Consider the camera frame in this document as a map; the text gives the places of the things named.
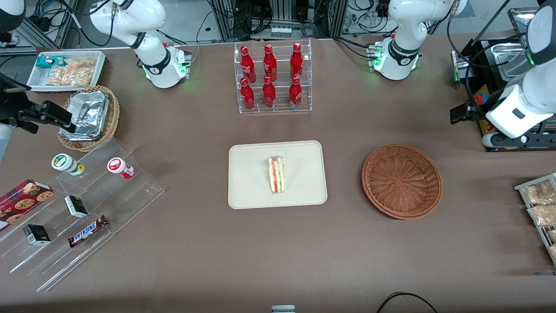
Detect white plastic bin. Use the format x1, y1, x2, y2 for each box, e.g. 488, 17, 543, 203
27, 50, 107, 93

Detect light wicker basket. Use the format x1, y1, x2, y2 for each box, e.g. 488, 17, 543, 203
58, 85, 120, 152

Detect teal snack packet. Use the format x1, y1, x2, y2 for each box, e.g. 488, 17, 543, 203
36, 56, 66, 70

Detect red cola bottle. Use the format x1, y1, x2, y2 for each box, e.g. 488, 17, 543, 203
240, 77, 256, 110
262, 75, 277, 108
240, 46, 257, 83
290, 42, 304, 81
289, 76, 303, 109
263, 43, 278, 82

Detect stainless steel pan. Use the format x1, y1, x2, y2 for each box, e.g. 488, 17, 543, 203
491, 42, 528, 83

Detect grey metal tray rack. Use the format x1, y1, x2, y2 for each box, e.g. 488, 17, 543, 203
514, 173, 556, 266

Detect cream rectangular serving tray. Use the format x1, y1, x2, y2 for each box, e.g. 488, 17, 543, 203
228, 140, 328, 210

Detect black cable loop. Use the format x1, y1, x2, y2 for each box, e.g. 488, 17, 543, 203
376, 292, 439, 313

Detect clear acrylic bottle rack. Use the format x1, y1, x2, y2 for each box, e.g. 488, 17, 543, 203
234, 38, 312, 114

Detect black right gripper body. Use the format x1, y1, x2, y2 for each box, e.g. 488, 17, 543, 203
0, 72, 32, 123

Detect clear bag of chips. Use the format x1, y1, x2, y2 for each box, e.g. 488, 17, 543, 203
45, 67, 94, 87
63, 58, 97, 74

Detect metal equipment frame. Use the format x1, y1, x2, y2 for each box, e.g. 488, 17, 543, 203
208, 0, 361, 42

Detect red plaid cookie box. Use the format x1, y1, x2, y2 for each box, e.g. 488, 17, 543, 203
0, 179, 54, 232

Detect red lidded yogurt cup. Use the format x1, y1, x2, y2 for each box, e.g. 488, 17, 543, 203
107, 157, 134, 179

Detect brown round wicker basket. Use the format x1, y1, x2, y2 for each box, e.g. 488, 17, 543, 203
361, 143, 443, 220

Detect clear acrylic stepped display stand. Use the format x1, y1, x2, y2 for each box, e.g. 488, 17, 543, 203
0, 138, 165, 293

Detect green sunflower lidded cup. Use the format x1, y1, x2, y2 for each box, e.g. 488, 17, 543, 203
51, 153, 85, 176

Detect black food warmer appliance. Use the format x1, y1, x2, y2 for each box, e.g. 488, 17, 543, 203
451, 7, 556, 153

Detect triangle sandwich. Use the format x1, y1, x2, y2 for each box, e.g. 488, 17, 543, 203
268, 156, 286, 195

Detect Snickers chocolate bar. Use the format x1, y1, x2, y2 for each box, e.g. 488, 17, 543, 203
68, 215, 109, 248

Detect small black carton box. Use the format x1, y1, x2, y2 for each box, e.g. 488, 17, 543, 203
64, 195, 89, 219
23, 224, 51, 246

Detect aluminium foil container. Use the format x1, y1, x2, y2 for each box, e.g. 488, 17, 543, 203
65, 90, 109, 135
59, 126, 103, 142

